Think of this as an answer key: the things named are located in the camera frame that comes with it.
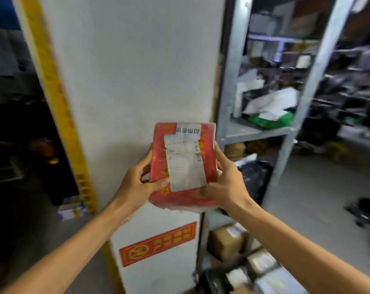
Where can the person's right hand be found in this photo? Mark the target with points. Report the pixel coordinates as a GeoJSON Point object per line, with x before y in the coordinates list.
{"type": "Point", "coordinates": [230, 189]}

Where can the person's left hand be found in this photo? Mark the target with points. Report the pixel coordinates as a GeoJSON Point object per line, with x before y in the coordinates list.
{"type": "Point", "coordinates": [133, 192]}

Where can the red parcel box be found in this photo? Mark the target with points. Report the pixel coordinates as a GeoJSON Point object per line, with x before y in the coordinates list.
{"type": "Point", "coordinates": [157, 150]}

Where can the small box white red label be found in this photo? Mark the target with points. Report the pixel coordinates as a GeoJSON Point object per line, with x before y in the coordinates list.
{"type": "Point", "coordinates": [237, 278]}

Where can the person's right forearm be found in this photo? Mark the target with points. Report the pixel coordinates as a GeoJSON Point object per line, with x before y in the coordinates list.
{"type": "Point", "coordinates": [310, 251]}

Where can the person's left forearm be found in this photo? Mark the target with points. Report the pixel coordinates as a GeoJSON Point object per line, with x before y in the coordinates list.
{"type": "Point", "coordinates": [65, 257]}

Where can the black plastic bag parcel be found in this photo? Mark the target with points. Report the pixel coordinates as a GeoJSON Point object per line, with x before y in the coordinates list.
{"type": "Point", "coordinates": [255, 180]}

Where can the stacked brown cardboard boxes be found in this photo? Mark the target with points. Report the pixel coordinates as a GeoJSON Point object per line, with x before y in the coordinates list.
{"type": "Point", "coordinates": [235, 151]}

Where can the green plastic mailer bag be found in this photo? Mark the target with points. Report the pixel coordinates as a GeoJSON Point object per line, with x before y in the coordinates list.
{"type": "Point", "coordinates": [273, 122]}

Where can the grey metal shelf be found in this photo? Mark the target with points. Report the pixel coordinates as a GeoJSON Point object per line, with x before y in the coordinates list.
{"type": "Point", "coordinates": [234, 73]}

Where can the small white blue carton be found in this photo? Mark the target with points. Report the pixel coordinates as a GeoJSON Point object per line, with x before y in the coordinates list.
{"type": "Point", "coordinates": [74, 209]}

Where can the red fire extinguisher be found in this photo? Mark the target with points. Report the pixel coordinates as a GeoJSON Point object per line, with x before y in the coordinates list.
{"type": "Point", "coordinates": [41, 146]}

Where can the yellow vertical door strip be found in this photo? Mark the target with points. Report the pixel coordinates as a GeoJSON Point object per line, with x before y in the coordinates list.
{"type": "Point", "coordinates": [59, 104]}

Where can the background shelving with goods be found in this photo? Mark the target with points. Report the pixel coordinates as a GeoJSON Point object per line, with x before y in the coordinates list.
{"type": "Point", "coordinates": [350, 88]}

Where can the red yellow wall sign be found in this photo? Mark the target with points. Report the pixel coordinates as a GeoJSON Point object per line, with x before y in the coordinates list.
{"type": "Point", "coordinates": [157, 244]}

